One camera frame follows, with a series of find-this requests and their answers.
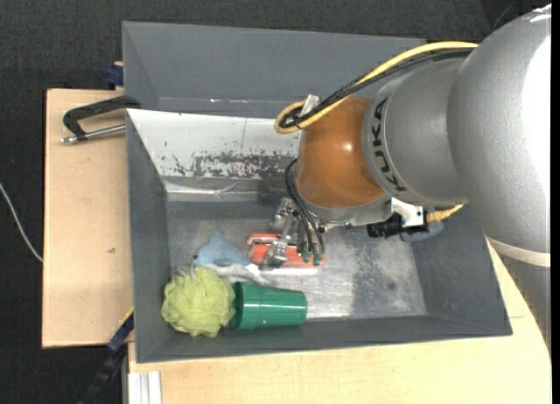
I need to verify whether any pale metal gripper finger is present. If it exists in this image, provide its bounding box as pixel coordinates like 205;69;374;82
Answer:
260;240;282;269
275;240;293;266

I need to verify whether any orange-red flat packet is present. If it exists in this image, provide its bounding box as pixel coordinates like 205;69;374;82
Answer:
245;230;327;275

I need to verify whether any blue toy dolphin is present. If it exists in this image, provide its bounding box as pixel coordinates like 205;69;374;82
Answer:
191;230;277;286

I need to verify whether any green plastic cup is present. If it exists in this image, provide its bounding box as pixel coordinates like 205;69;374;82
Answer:
229;281;309;331

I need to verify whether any yellow-green mesh bath sponge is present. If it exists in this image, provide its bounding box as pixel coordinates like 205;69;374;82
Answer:
160;265;238;338

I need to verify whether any grey metal bin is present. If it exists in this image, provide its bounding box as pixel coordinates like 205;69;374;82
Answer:
121;20;515;365

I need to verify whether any brown cardboard board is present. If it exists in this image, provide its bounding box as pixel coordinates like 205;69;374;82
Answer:
40;87;135;349

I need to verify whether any black cylinder on white bracket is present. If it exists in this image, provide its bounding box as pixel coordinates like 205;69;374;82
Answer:
366;198;439;240

